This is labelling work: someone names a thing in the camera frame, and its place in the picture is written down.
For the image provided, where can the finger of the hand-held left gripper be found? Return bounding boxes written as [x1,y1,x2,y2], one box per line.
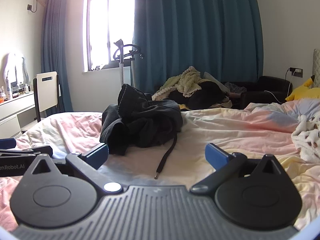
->
[0,138,16,151]

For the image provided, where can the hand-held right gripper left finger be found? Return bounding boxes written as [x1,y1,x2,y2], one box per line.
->
[31,143,123,194]

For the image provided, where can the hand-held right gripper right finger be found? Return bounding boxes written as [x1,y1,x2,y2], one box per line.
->
[191,142,285,195]

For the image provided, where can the black sweatpants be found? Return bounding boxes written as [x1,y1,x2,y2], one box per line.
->
[99,84,184,180]

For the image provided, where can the white dresser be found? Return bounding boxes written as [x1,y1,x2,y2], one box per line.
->
[0,91,38,139]

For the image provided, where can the white spray bottle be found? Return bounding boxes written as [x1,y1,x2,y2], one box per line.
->
[5,76,13,100]

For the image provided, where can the row of cosmetic bottles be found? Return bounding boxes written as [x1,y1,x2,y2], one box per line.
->
[11,82,34,97]

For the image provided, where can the white folding chair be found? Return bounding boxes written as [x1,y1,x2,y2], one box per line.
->
[33,71,62,123]

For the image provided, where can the grey patterned cloth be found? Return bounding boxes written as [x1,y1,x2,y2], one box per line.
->
[225,82,247,95]

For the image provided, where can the black sofa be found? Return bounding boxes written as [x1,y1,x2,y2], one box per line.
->
[220,76,293,104]

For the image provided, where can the white spotted blanket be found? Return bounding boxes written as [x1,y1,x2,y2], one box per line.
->
[291,111,320,165]

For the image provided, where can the black metal rack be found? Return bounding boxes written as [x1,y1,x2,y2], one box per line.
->
[112,39,145,98]

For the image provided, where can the blue curtain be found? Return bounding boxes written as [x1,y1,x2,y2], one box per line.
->
[132,0,264,98]
[41,0,87,119]

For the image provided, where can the yellow plush toy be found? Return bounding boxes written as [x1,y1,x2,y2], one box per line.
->
[285,75,320,102]

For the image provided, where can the window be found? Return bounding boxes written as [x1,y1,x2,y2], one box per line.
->
[81,0,136,73]

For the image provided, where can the quilted beige headboard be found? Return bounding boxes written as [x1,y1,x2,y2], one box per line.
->
[312,49,320,89]

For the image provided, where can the wavy frame mirror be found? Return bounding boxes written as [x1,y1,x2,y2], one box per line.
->
[0,52,29,86]

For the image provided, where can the white charger cable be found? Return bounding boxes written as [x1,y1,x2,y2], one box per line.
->
[265,71,297,103]

